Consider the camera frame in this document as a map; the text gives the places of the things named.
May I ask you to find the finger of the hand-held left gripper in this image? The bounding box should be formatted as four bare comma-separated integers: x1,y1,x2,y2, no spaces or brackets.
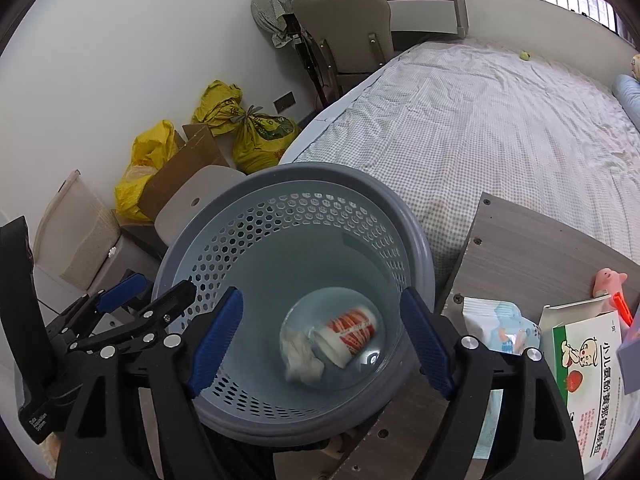
45,271,153,341
67,279,198,356

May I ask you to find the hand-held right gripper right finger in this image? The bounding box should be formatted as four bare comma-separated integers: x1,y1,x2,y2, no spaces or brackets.
400,286,586,480

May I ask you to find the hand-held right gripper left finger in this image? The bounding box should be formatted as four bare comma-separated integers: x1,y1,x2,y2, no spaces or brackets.
55,287,276,480

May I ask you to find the grey perforated waste basket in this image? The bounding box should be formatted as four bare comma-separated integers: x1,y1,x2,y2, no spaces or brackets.
151,161,437,448

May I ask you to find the light blue wet wipes pack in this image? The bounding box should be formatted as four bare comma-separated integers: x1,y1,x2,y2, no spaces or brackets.
460,296,542,461

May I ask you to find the red striped paper cup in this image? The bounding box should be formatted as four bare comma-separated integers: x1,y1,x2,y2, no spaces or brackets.
312,307,377,368

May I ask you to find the white zippered bag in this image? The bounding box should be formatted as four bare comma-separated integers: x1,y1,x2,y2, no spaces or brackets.
32,170,123,293

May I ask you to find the crumpled white tissue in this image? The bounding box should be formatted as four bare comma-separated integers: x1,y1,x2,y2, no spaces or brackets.
282,330,326,386

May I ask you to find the white plastic stool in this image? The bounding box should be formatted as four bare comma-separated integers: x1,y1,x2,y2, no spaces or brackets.
154,165,246,248

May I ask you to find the large yellow plastic bag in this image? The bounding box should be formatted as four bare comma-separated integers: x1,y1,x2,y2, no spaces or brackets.
115,120,178,223

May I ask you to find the white green medicine box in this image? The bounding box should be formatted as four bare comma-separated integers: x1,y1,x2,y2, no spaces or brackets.
539,296,640,476

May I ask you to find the yellow bag with green print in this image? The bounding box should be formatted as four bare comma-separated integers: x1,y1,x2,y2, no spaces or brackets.
232,107,301,173

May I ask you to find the pink pig toy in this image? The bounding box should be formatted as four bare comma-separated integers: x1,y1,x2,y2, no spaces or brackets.
592,267,628,298

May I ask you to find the orange plastic toy shovel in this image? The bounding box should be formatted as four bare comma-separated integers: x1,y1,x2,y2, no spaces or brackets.
607,290,635,326

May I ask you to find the pale purple box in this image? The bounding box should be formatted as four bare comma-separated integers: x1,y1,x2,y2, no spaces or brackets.
617,305,640,376

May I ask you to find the bed with checkered sheet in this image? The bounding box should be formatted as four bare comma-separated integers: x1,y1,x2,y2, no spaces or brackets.
277,37,640,321

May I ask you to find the striped grey cloth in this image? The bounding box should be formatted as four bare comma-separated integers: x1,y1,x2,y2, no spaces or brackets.
250,0,326,50

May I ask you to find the light blue pillow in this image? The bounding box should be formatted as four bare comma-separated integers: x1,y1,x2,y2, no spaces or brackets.
612,74,640,126

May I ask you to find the white grey desk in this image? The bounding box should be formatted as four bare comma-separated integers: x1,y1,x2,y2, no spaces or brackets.
350,0,471,53

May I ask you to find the grey upholstered chair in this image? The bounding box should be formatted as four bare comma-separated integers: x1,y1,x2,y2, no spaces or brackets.
291,0,396,106

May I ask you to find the black metal frame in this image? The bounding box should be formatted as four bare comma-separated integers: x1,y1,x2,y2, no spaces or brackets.
285,15,346,111

